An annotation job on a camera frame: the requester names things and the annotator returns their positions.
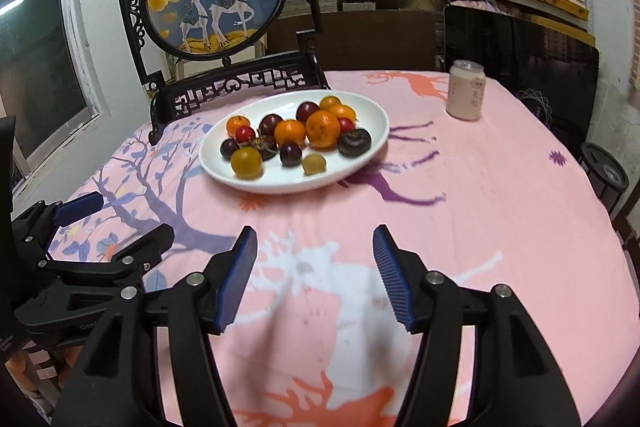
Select yellow plum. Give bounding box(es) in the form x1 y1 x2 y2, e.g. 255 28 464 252
230 146 262 180

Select dark mangosteen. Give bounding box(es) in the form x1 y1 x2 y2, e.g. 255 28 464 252
250 135 279 161
337 129 372 158

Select bumpy mandarin orange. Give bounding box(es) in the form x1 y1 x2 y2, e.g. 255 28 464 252
305 109 341 150

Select pink printed tablecloth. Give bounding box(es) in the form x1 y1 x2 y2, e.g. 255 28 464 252
51 72 639 426

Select red cherry tomato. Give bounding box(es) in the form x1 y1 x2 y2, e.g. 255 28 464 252
337 117 356 134
234 126 256 145

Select small mandarin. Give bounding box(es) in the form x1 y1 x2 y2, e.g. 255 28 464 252
226 115 250 138

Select black chair right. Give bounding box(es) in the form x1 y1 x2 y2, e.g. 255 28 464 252
444 4 599 157

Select black round stool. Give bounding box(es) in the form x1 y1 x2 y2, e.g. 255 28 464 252
578 142 629 213

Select window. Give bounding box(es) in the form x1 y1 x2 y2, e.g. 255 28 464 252
1 0 108 193

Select small tan longan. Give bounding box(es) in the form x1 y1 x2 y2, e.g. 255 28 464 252
302 154 326 176

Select person's left hand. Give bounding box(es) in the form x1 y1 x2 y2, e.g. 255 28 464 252
4 343 82 393

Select small dark cherry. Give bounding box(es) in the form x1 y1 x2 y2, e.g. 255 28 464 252
280 142 303 168

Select pink beverage can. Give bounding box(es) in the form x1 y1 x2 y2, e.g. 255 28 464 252
446 60 486 121

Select dark red plum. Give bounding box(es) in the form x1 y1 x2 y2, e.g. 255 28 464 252
258 114 283 136
295 101 320 124

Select round deer embroidery screen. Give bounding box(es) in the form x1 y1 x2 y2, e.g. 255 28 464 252
118 0 328 144

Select smooth orange front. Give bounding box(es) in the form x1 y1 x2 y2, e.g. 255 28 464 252
329 104 357 122

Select white oval plate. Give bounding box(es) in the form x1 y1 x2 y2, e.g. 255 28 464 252
198 90 390 195

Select dark cherry with stem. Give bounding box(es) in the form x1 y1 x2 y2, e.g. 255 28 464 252
219 138 240 161

